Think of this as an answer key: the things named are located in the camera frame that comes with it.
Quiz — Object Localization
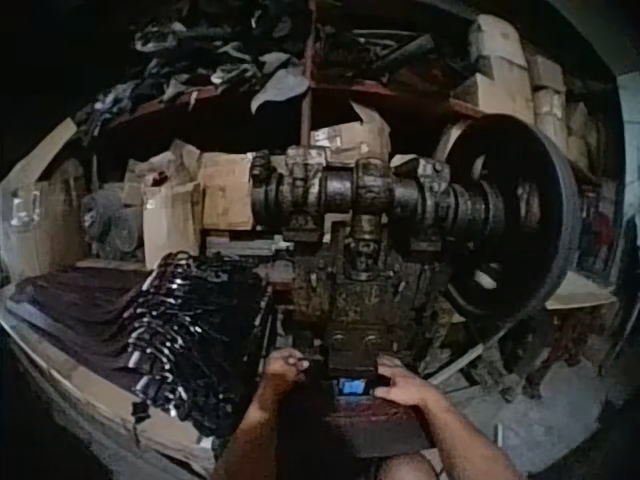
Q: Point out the shelf rack with cloth scraps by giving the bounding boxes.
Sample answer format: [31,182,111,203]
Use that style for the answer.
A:
[74,0,481,146]

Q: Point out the pile of black cut pieces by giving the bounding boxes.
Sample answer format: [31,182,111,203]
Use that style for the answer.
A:
[127,252,276,444]

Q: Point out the person's legs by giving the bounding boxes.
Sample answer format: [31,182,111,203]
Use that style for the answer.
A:
[375,453,437,480]

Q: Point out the red metal press bed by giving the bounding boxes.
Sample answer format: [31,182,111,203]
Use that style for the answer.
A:
[319,397,436,459]

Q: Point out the heap of open cardboard boxes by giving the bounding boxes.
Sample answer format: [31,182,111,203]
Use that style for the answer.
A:
[122,104,394,271]

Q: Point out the stack of dark brown sheets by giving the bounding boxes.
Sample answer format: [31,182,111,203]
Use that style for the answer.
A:
[12,264,156,396]

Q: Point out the bag of black scraps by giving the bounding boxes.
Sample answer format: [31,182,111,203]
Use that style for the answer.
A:
[80,189,144,262]

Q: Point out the wooden side table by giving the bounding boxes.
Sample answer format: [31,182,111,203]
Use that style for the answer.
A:
[542,272,620,396]

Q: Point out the person's right hand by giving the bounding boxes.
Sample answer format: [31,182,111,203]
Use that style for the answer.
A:
[373,353,435,409]

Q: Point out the old iron press machine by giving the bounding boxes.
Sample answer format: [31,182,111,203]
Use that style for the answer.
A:
[248,144,466,381]

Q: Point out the large black flywheel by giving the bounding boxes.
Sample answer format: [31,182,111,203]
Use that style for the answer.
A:
[439,113,584,326]

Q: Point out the person's left hand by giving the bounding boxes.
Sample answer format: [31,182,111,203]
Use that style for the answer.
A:
[261,348,312,390]

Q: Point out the leaning cardboard sheet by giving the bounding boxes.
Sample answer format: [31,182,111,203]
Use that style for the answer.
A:
[0,118,80,286]

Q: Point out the stack of cardboard cartons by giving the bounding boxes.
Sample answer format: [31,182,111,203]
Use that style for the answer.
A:
[452,13,609,166]

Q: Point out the black leather piece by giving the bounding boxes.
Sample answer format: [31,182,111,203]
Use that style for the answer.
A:
[297,363,392,407]

